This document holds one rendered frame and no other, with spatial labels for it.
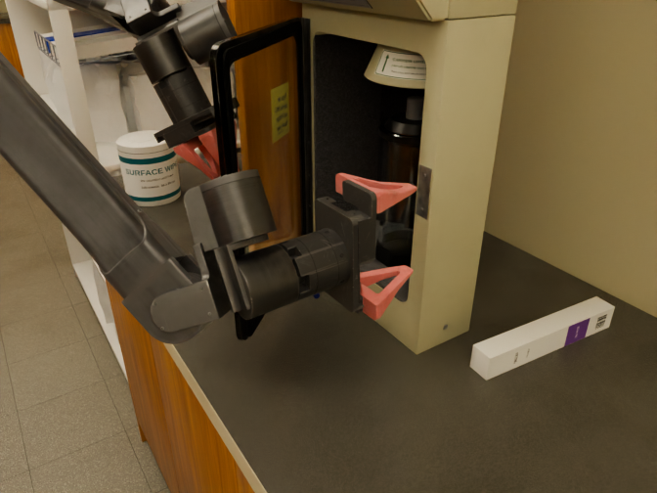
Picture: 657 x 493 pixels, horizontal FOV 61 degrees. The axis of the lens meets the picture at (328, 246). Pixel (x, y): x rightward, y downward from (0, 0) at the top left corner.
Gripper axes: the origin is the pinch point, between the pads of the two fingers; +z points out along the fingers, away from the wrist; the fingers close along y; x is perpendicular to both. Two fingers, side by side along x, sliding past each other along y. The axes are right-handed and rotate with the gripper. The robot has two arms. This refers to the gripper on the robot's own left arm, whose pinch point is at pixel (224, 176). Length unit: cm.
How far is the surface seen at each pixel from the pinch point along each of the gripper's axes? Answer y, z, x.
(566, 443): -32, 45, 11
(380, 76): -23.0, -3.0, -10.6
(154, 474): 99, 85, -39
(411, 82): -26.9, -0.9, -8.7
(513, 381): -27.1, 41.9, 0.9
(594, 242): -43, 41, -34
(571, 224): -40, 38, -37
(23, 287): 207, 31, -121
